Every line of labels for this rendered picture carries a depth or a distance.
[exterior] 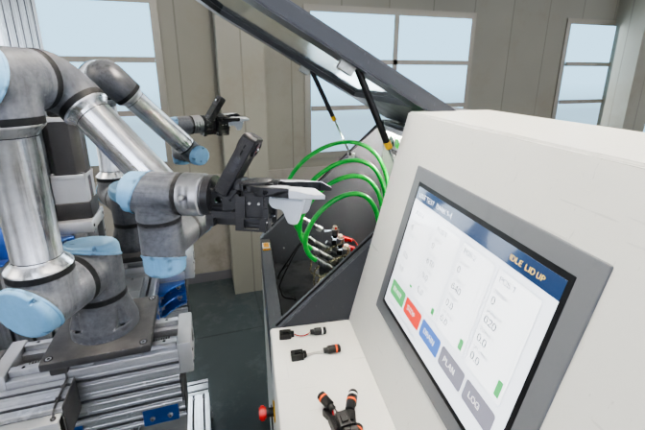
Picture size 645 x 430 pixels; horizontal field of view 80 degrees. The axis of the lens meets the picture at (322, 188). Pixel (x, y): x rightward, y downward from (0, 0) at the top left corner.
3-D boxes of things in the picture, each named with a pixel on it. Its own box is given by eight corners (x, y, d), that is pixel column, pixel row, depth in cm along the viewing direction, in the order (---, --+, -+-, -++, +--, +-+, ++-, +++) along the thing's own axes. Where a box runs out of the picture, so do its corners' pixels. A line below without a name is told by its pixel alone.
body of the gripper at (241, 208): (281, 222, 69) (217, 218, 71) (281, 175, 68) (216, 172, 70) (269, 233, 62) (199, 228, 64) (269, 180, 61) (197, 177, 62)
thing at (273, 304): (262, 272, 171) (260, 239, 167) (272, 271, 172) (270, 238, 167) (271, 374, 113) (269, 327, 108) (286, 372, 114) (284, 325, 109)
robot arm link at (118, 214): (118, 227, 130) (112, 189, 126) (107, 218, 139) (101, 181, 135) (155, 219, 138) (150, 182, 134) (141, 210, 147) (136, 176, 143)
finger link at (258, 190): (298, 197, 62) (255, 192, 66) (298, 186, 62) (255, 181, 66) (283, 202, 58) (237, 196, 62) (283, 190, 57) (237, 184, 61)
